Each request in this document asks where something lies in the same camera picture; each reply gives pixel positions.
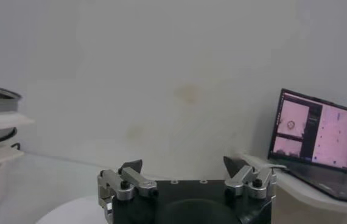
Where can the white side table with laptop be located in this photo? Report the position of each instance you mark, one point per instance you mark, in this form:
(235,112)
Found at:
(307,210)

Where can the grey open laptop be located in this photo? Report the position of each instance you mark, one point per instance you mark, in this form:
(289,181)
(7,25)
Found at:
(328,137)

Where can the white round plate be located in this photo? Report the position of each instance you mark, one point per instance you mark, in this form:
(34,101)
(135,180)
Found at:
(76,213)

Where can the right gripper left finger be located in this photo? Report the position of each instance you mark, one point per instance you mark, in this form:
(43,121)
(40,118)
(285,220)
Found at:
(131,182)

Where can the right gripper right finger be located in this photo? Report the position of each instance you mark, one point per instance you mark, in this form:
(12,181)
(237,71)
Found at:
(249,182)

